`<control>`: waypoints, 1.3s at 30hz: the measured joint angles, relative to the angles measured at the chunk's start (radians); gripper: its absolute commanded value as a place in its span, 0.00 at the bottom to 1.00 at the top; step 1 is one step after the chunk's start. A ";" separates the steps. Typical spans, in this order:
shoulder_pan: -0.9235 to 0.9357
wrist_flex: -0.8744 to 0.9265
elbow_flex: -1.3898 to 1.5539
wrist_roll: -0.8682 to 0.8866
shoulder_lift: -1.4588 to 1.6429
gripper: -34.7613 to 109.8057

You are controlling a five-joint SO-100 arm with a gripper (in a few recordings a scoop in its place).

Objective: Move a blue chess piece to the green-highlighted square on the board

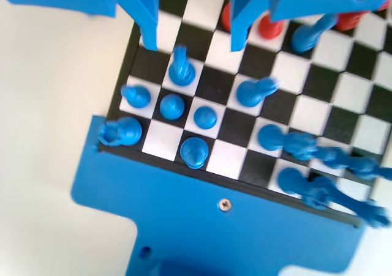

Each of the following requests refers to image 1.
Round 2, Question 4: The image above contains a red knight chess piece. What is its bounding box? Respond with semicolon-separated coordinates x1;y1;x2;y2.
220;1;233;32

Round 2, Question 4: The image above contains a red pawn chess piece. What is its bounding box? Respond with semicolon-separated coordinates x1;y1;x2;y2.
258;11;283;40

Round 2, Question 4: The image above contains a red plastic object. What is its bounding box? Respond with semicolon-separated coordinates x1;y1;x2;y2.
335;10;370;32

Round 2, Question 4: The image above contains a blue rook chess piece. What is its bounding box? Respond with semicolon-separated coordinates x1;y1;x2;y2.
97;116;143;147
277;167;330;211

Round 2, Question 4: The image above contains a blue plastic chess queen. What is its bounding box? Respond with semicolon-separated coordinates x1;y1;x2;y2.
257;124;318;162

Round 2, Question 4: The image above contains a black and white chessboard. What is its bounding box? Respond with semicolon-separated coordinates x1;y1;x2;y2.
97;0;392;228

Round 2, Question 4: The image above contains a blue printed base plate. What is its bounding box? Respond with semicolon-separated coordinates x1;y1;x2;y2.
70;115;367;276

